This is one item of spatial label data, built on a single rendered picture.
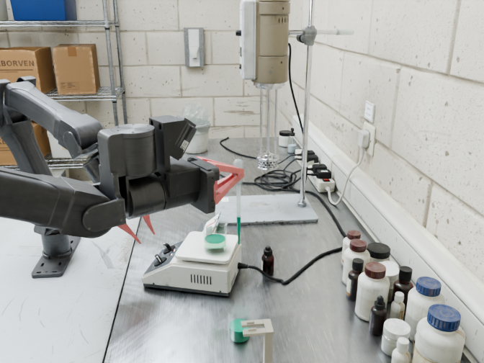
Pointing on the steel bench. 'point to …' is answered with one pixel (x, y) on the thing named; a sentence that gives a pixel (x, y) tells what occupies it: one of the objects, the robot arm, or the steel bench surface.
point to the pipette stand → (261, 335)
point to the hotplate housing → (196, 276)
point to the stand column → (306, 110)
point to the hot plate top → (194, 250)
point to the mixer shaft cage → (264, 160)
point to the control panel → (164, 256)
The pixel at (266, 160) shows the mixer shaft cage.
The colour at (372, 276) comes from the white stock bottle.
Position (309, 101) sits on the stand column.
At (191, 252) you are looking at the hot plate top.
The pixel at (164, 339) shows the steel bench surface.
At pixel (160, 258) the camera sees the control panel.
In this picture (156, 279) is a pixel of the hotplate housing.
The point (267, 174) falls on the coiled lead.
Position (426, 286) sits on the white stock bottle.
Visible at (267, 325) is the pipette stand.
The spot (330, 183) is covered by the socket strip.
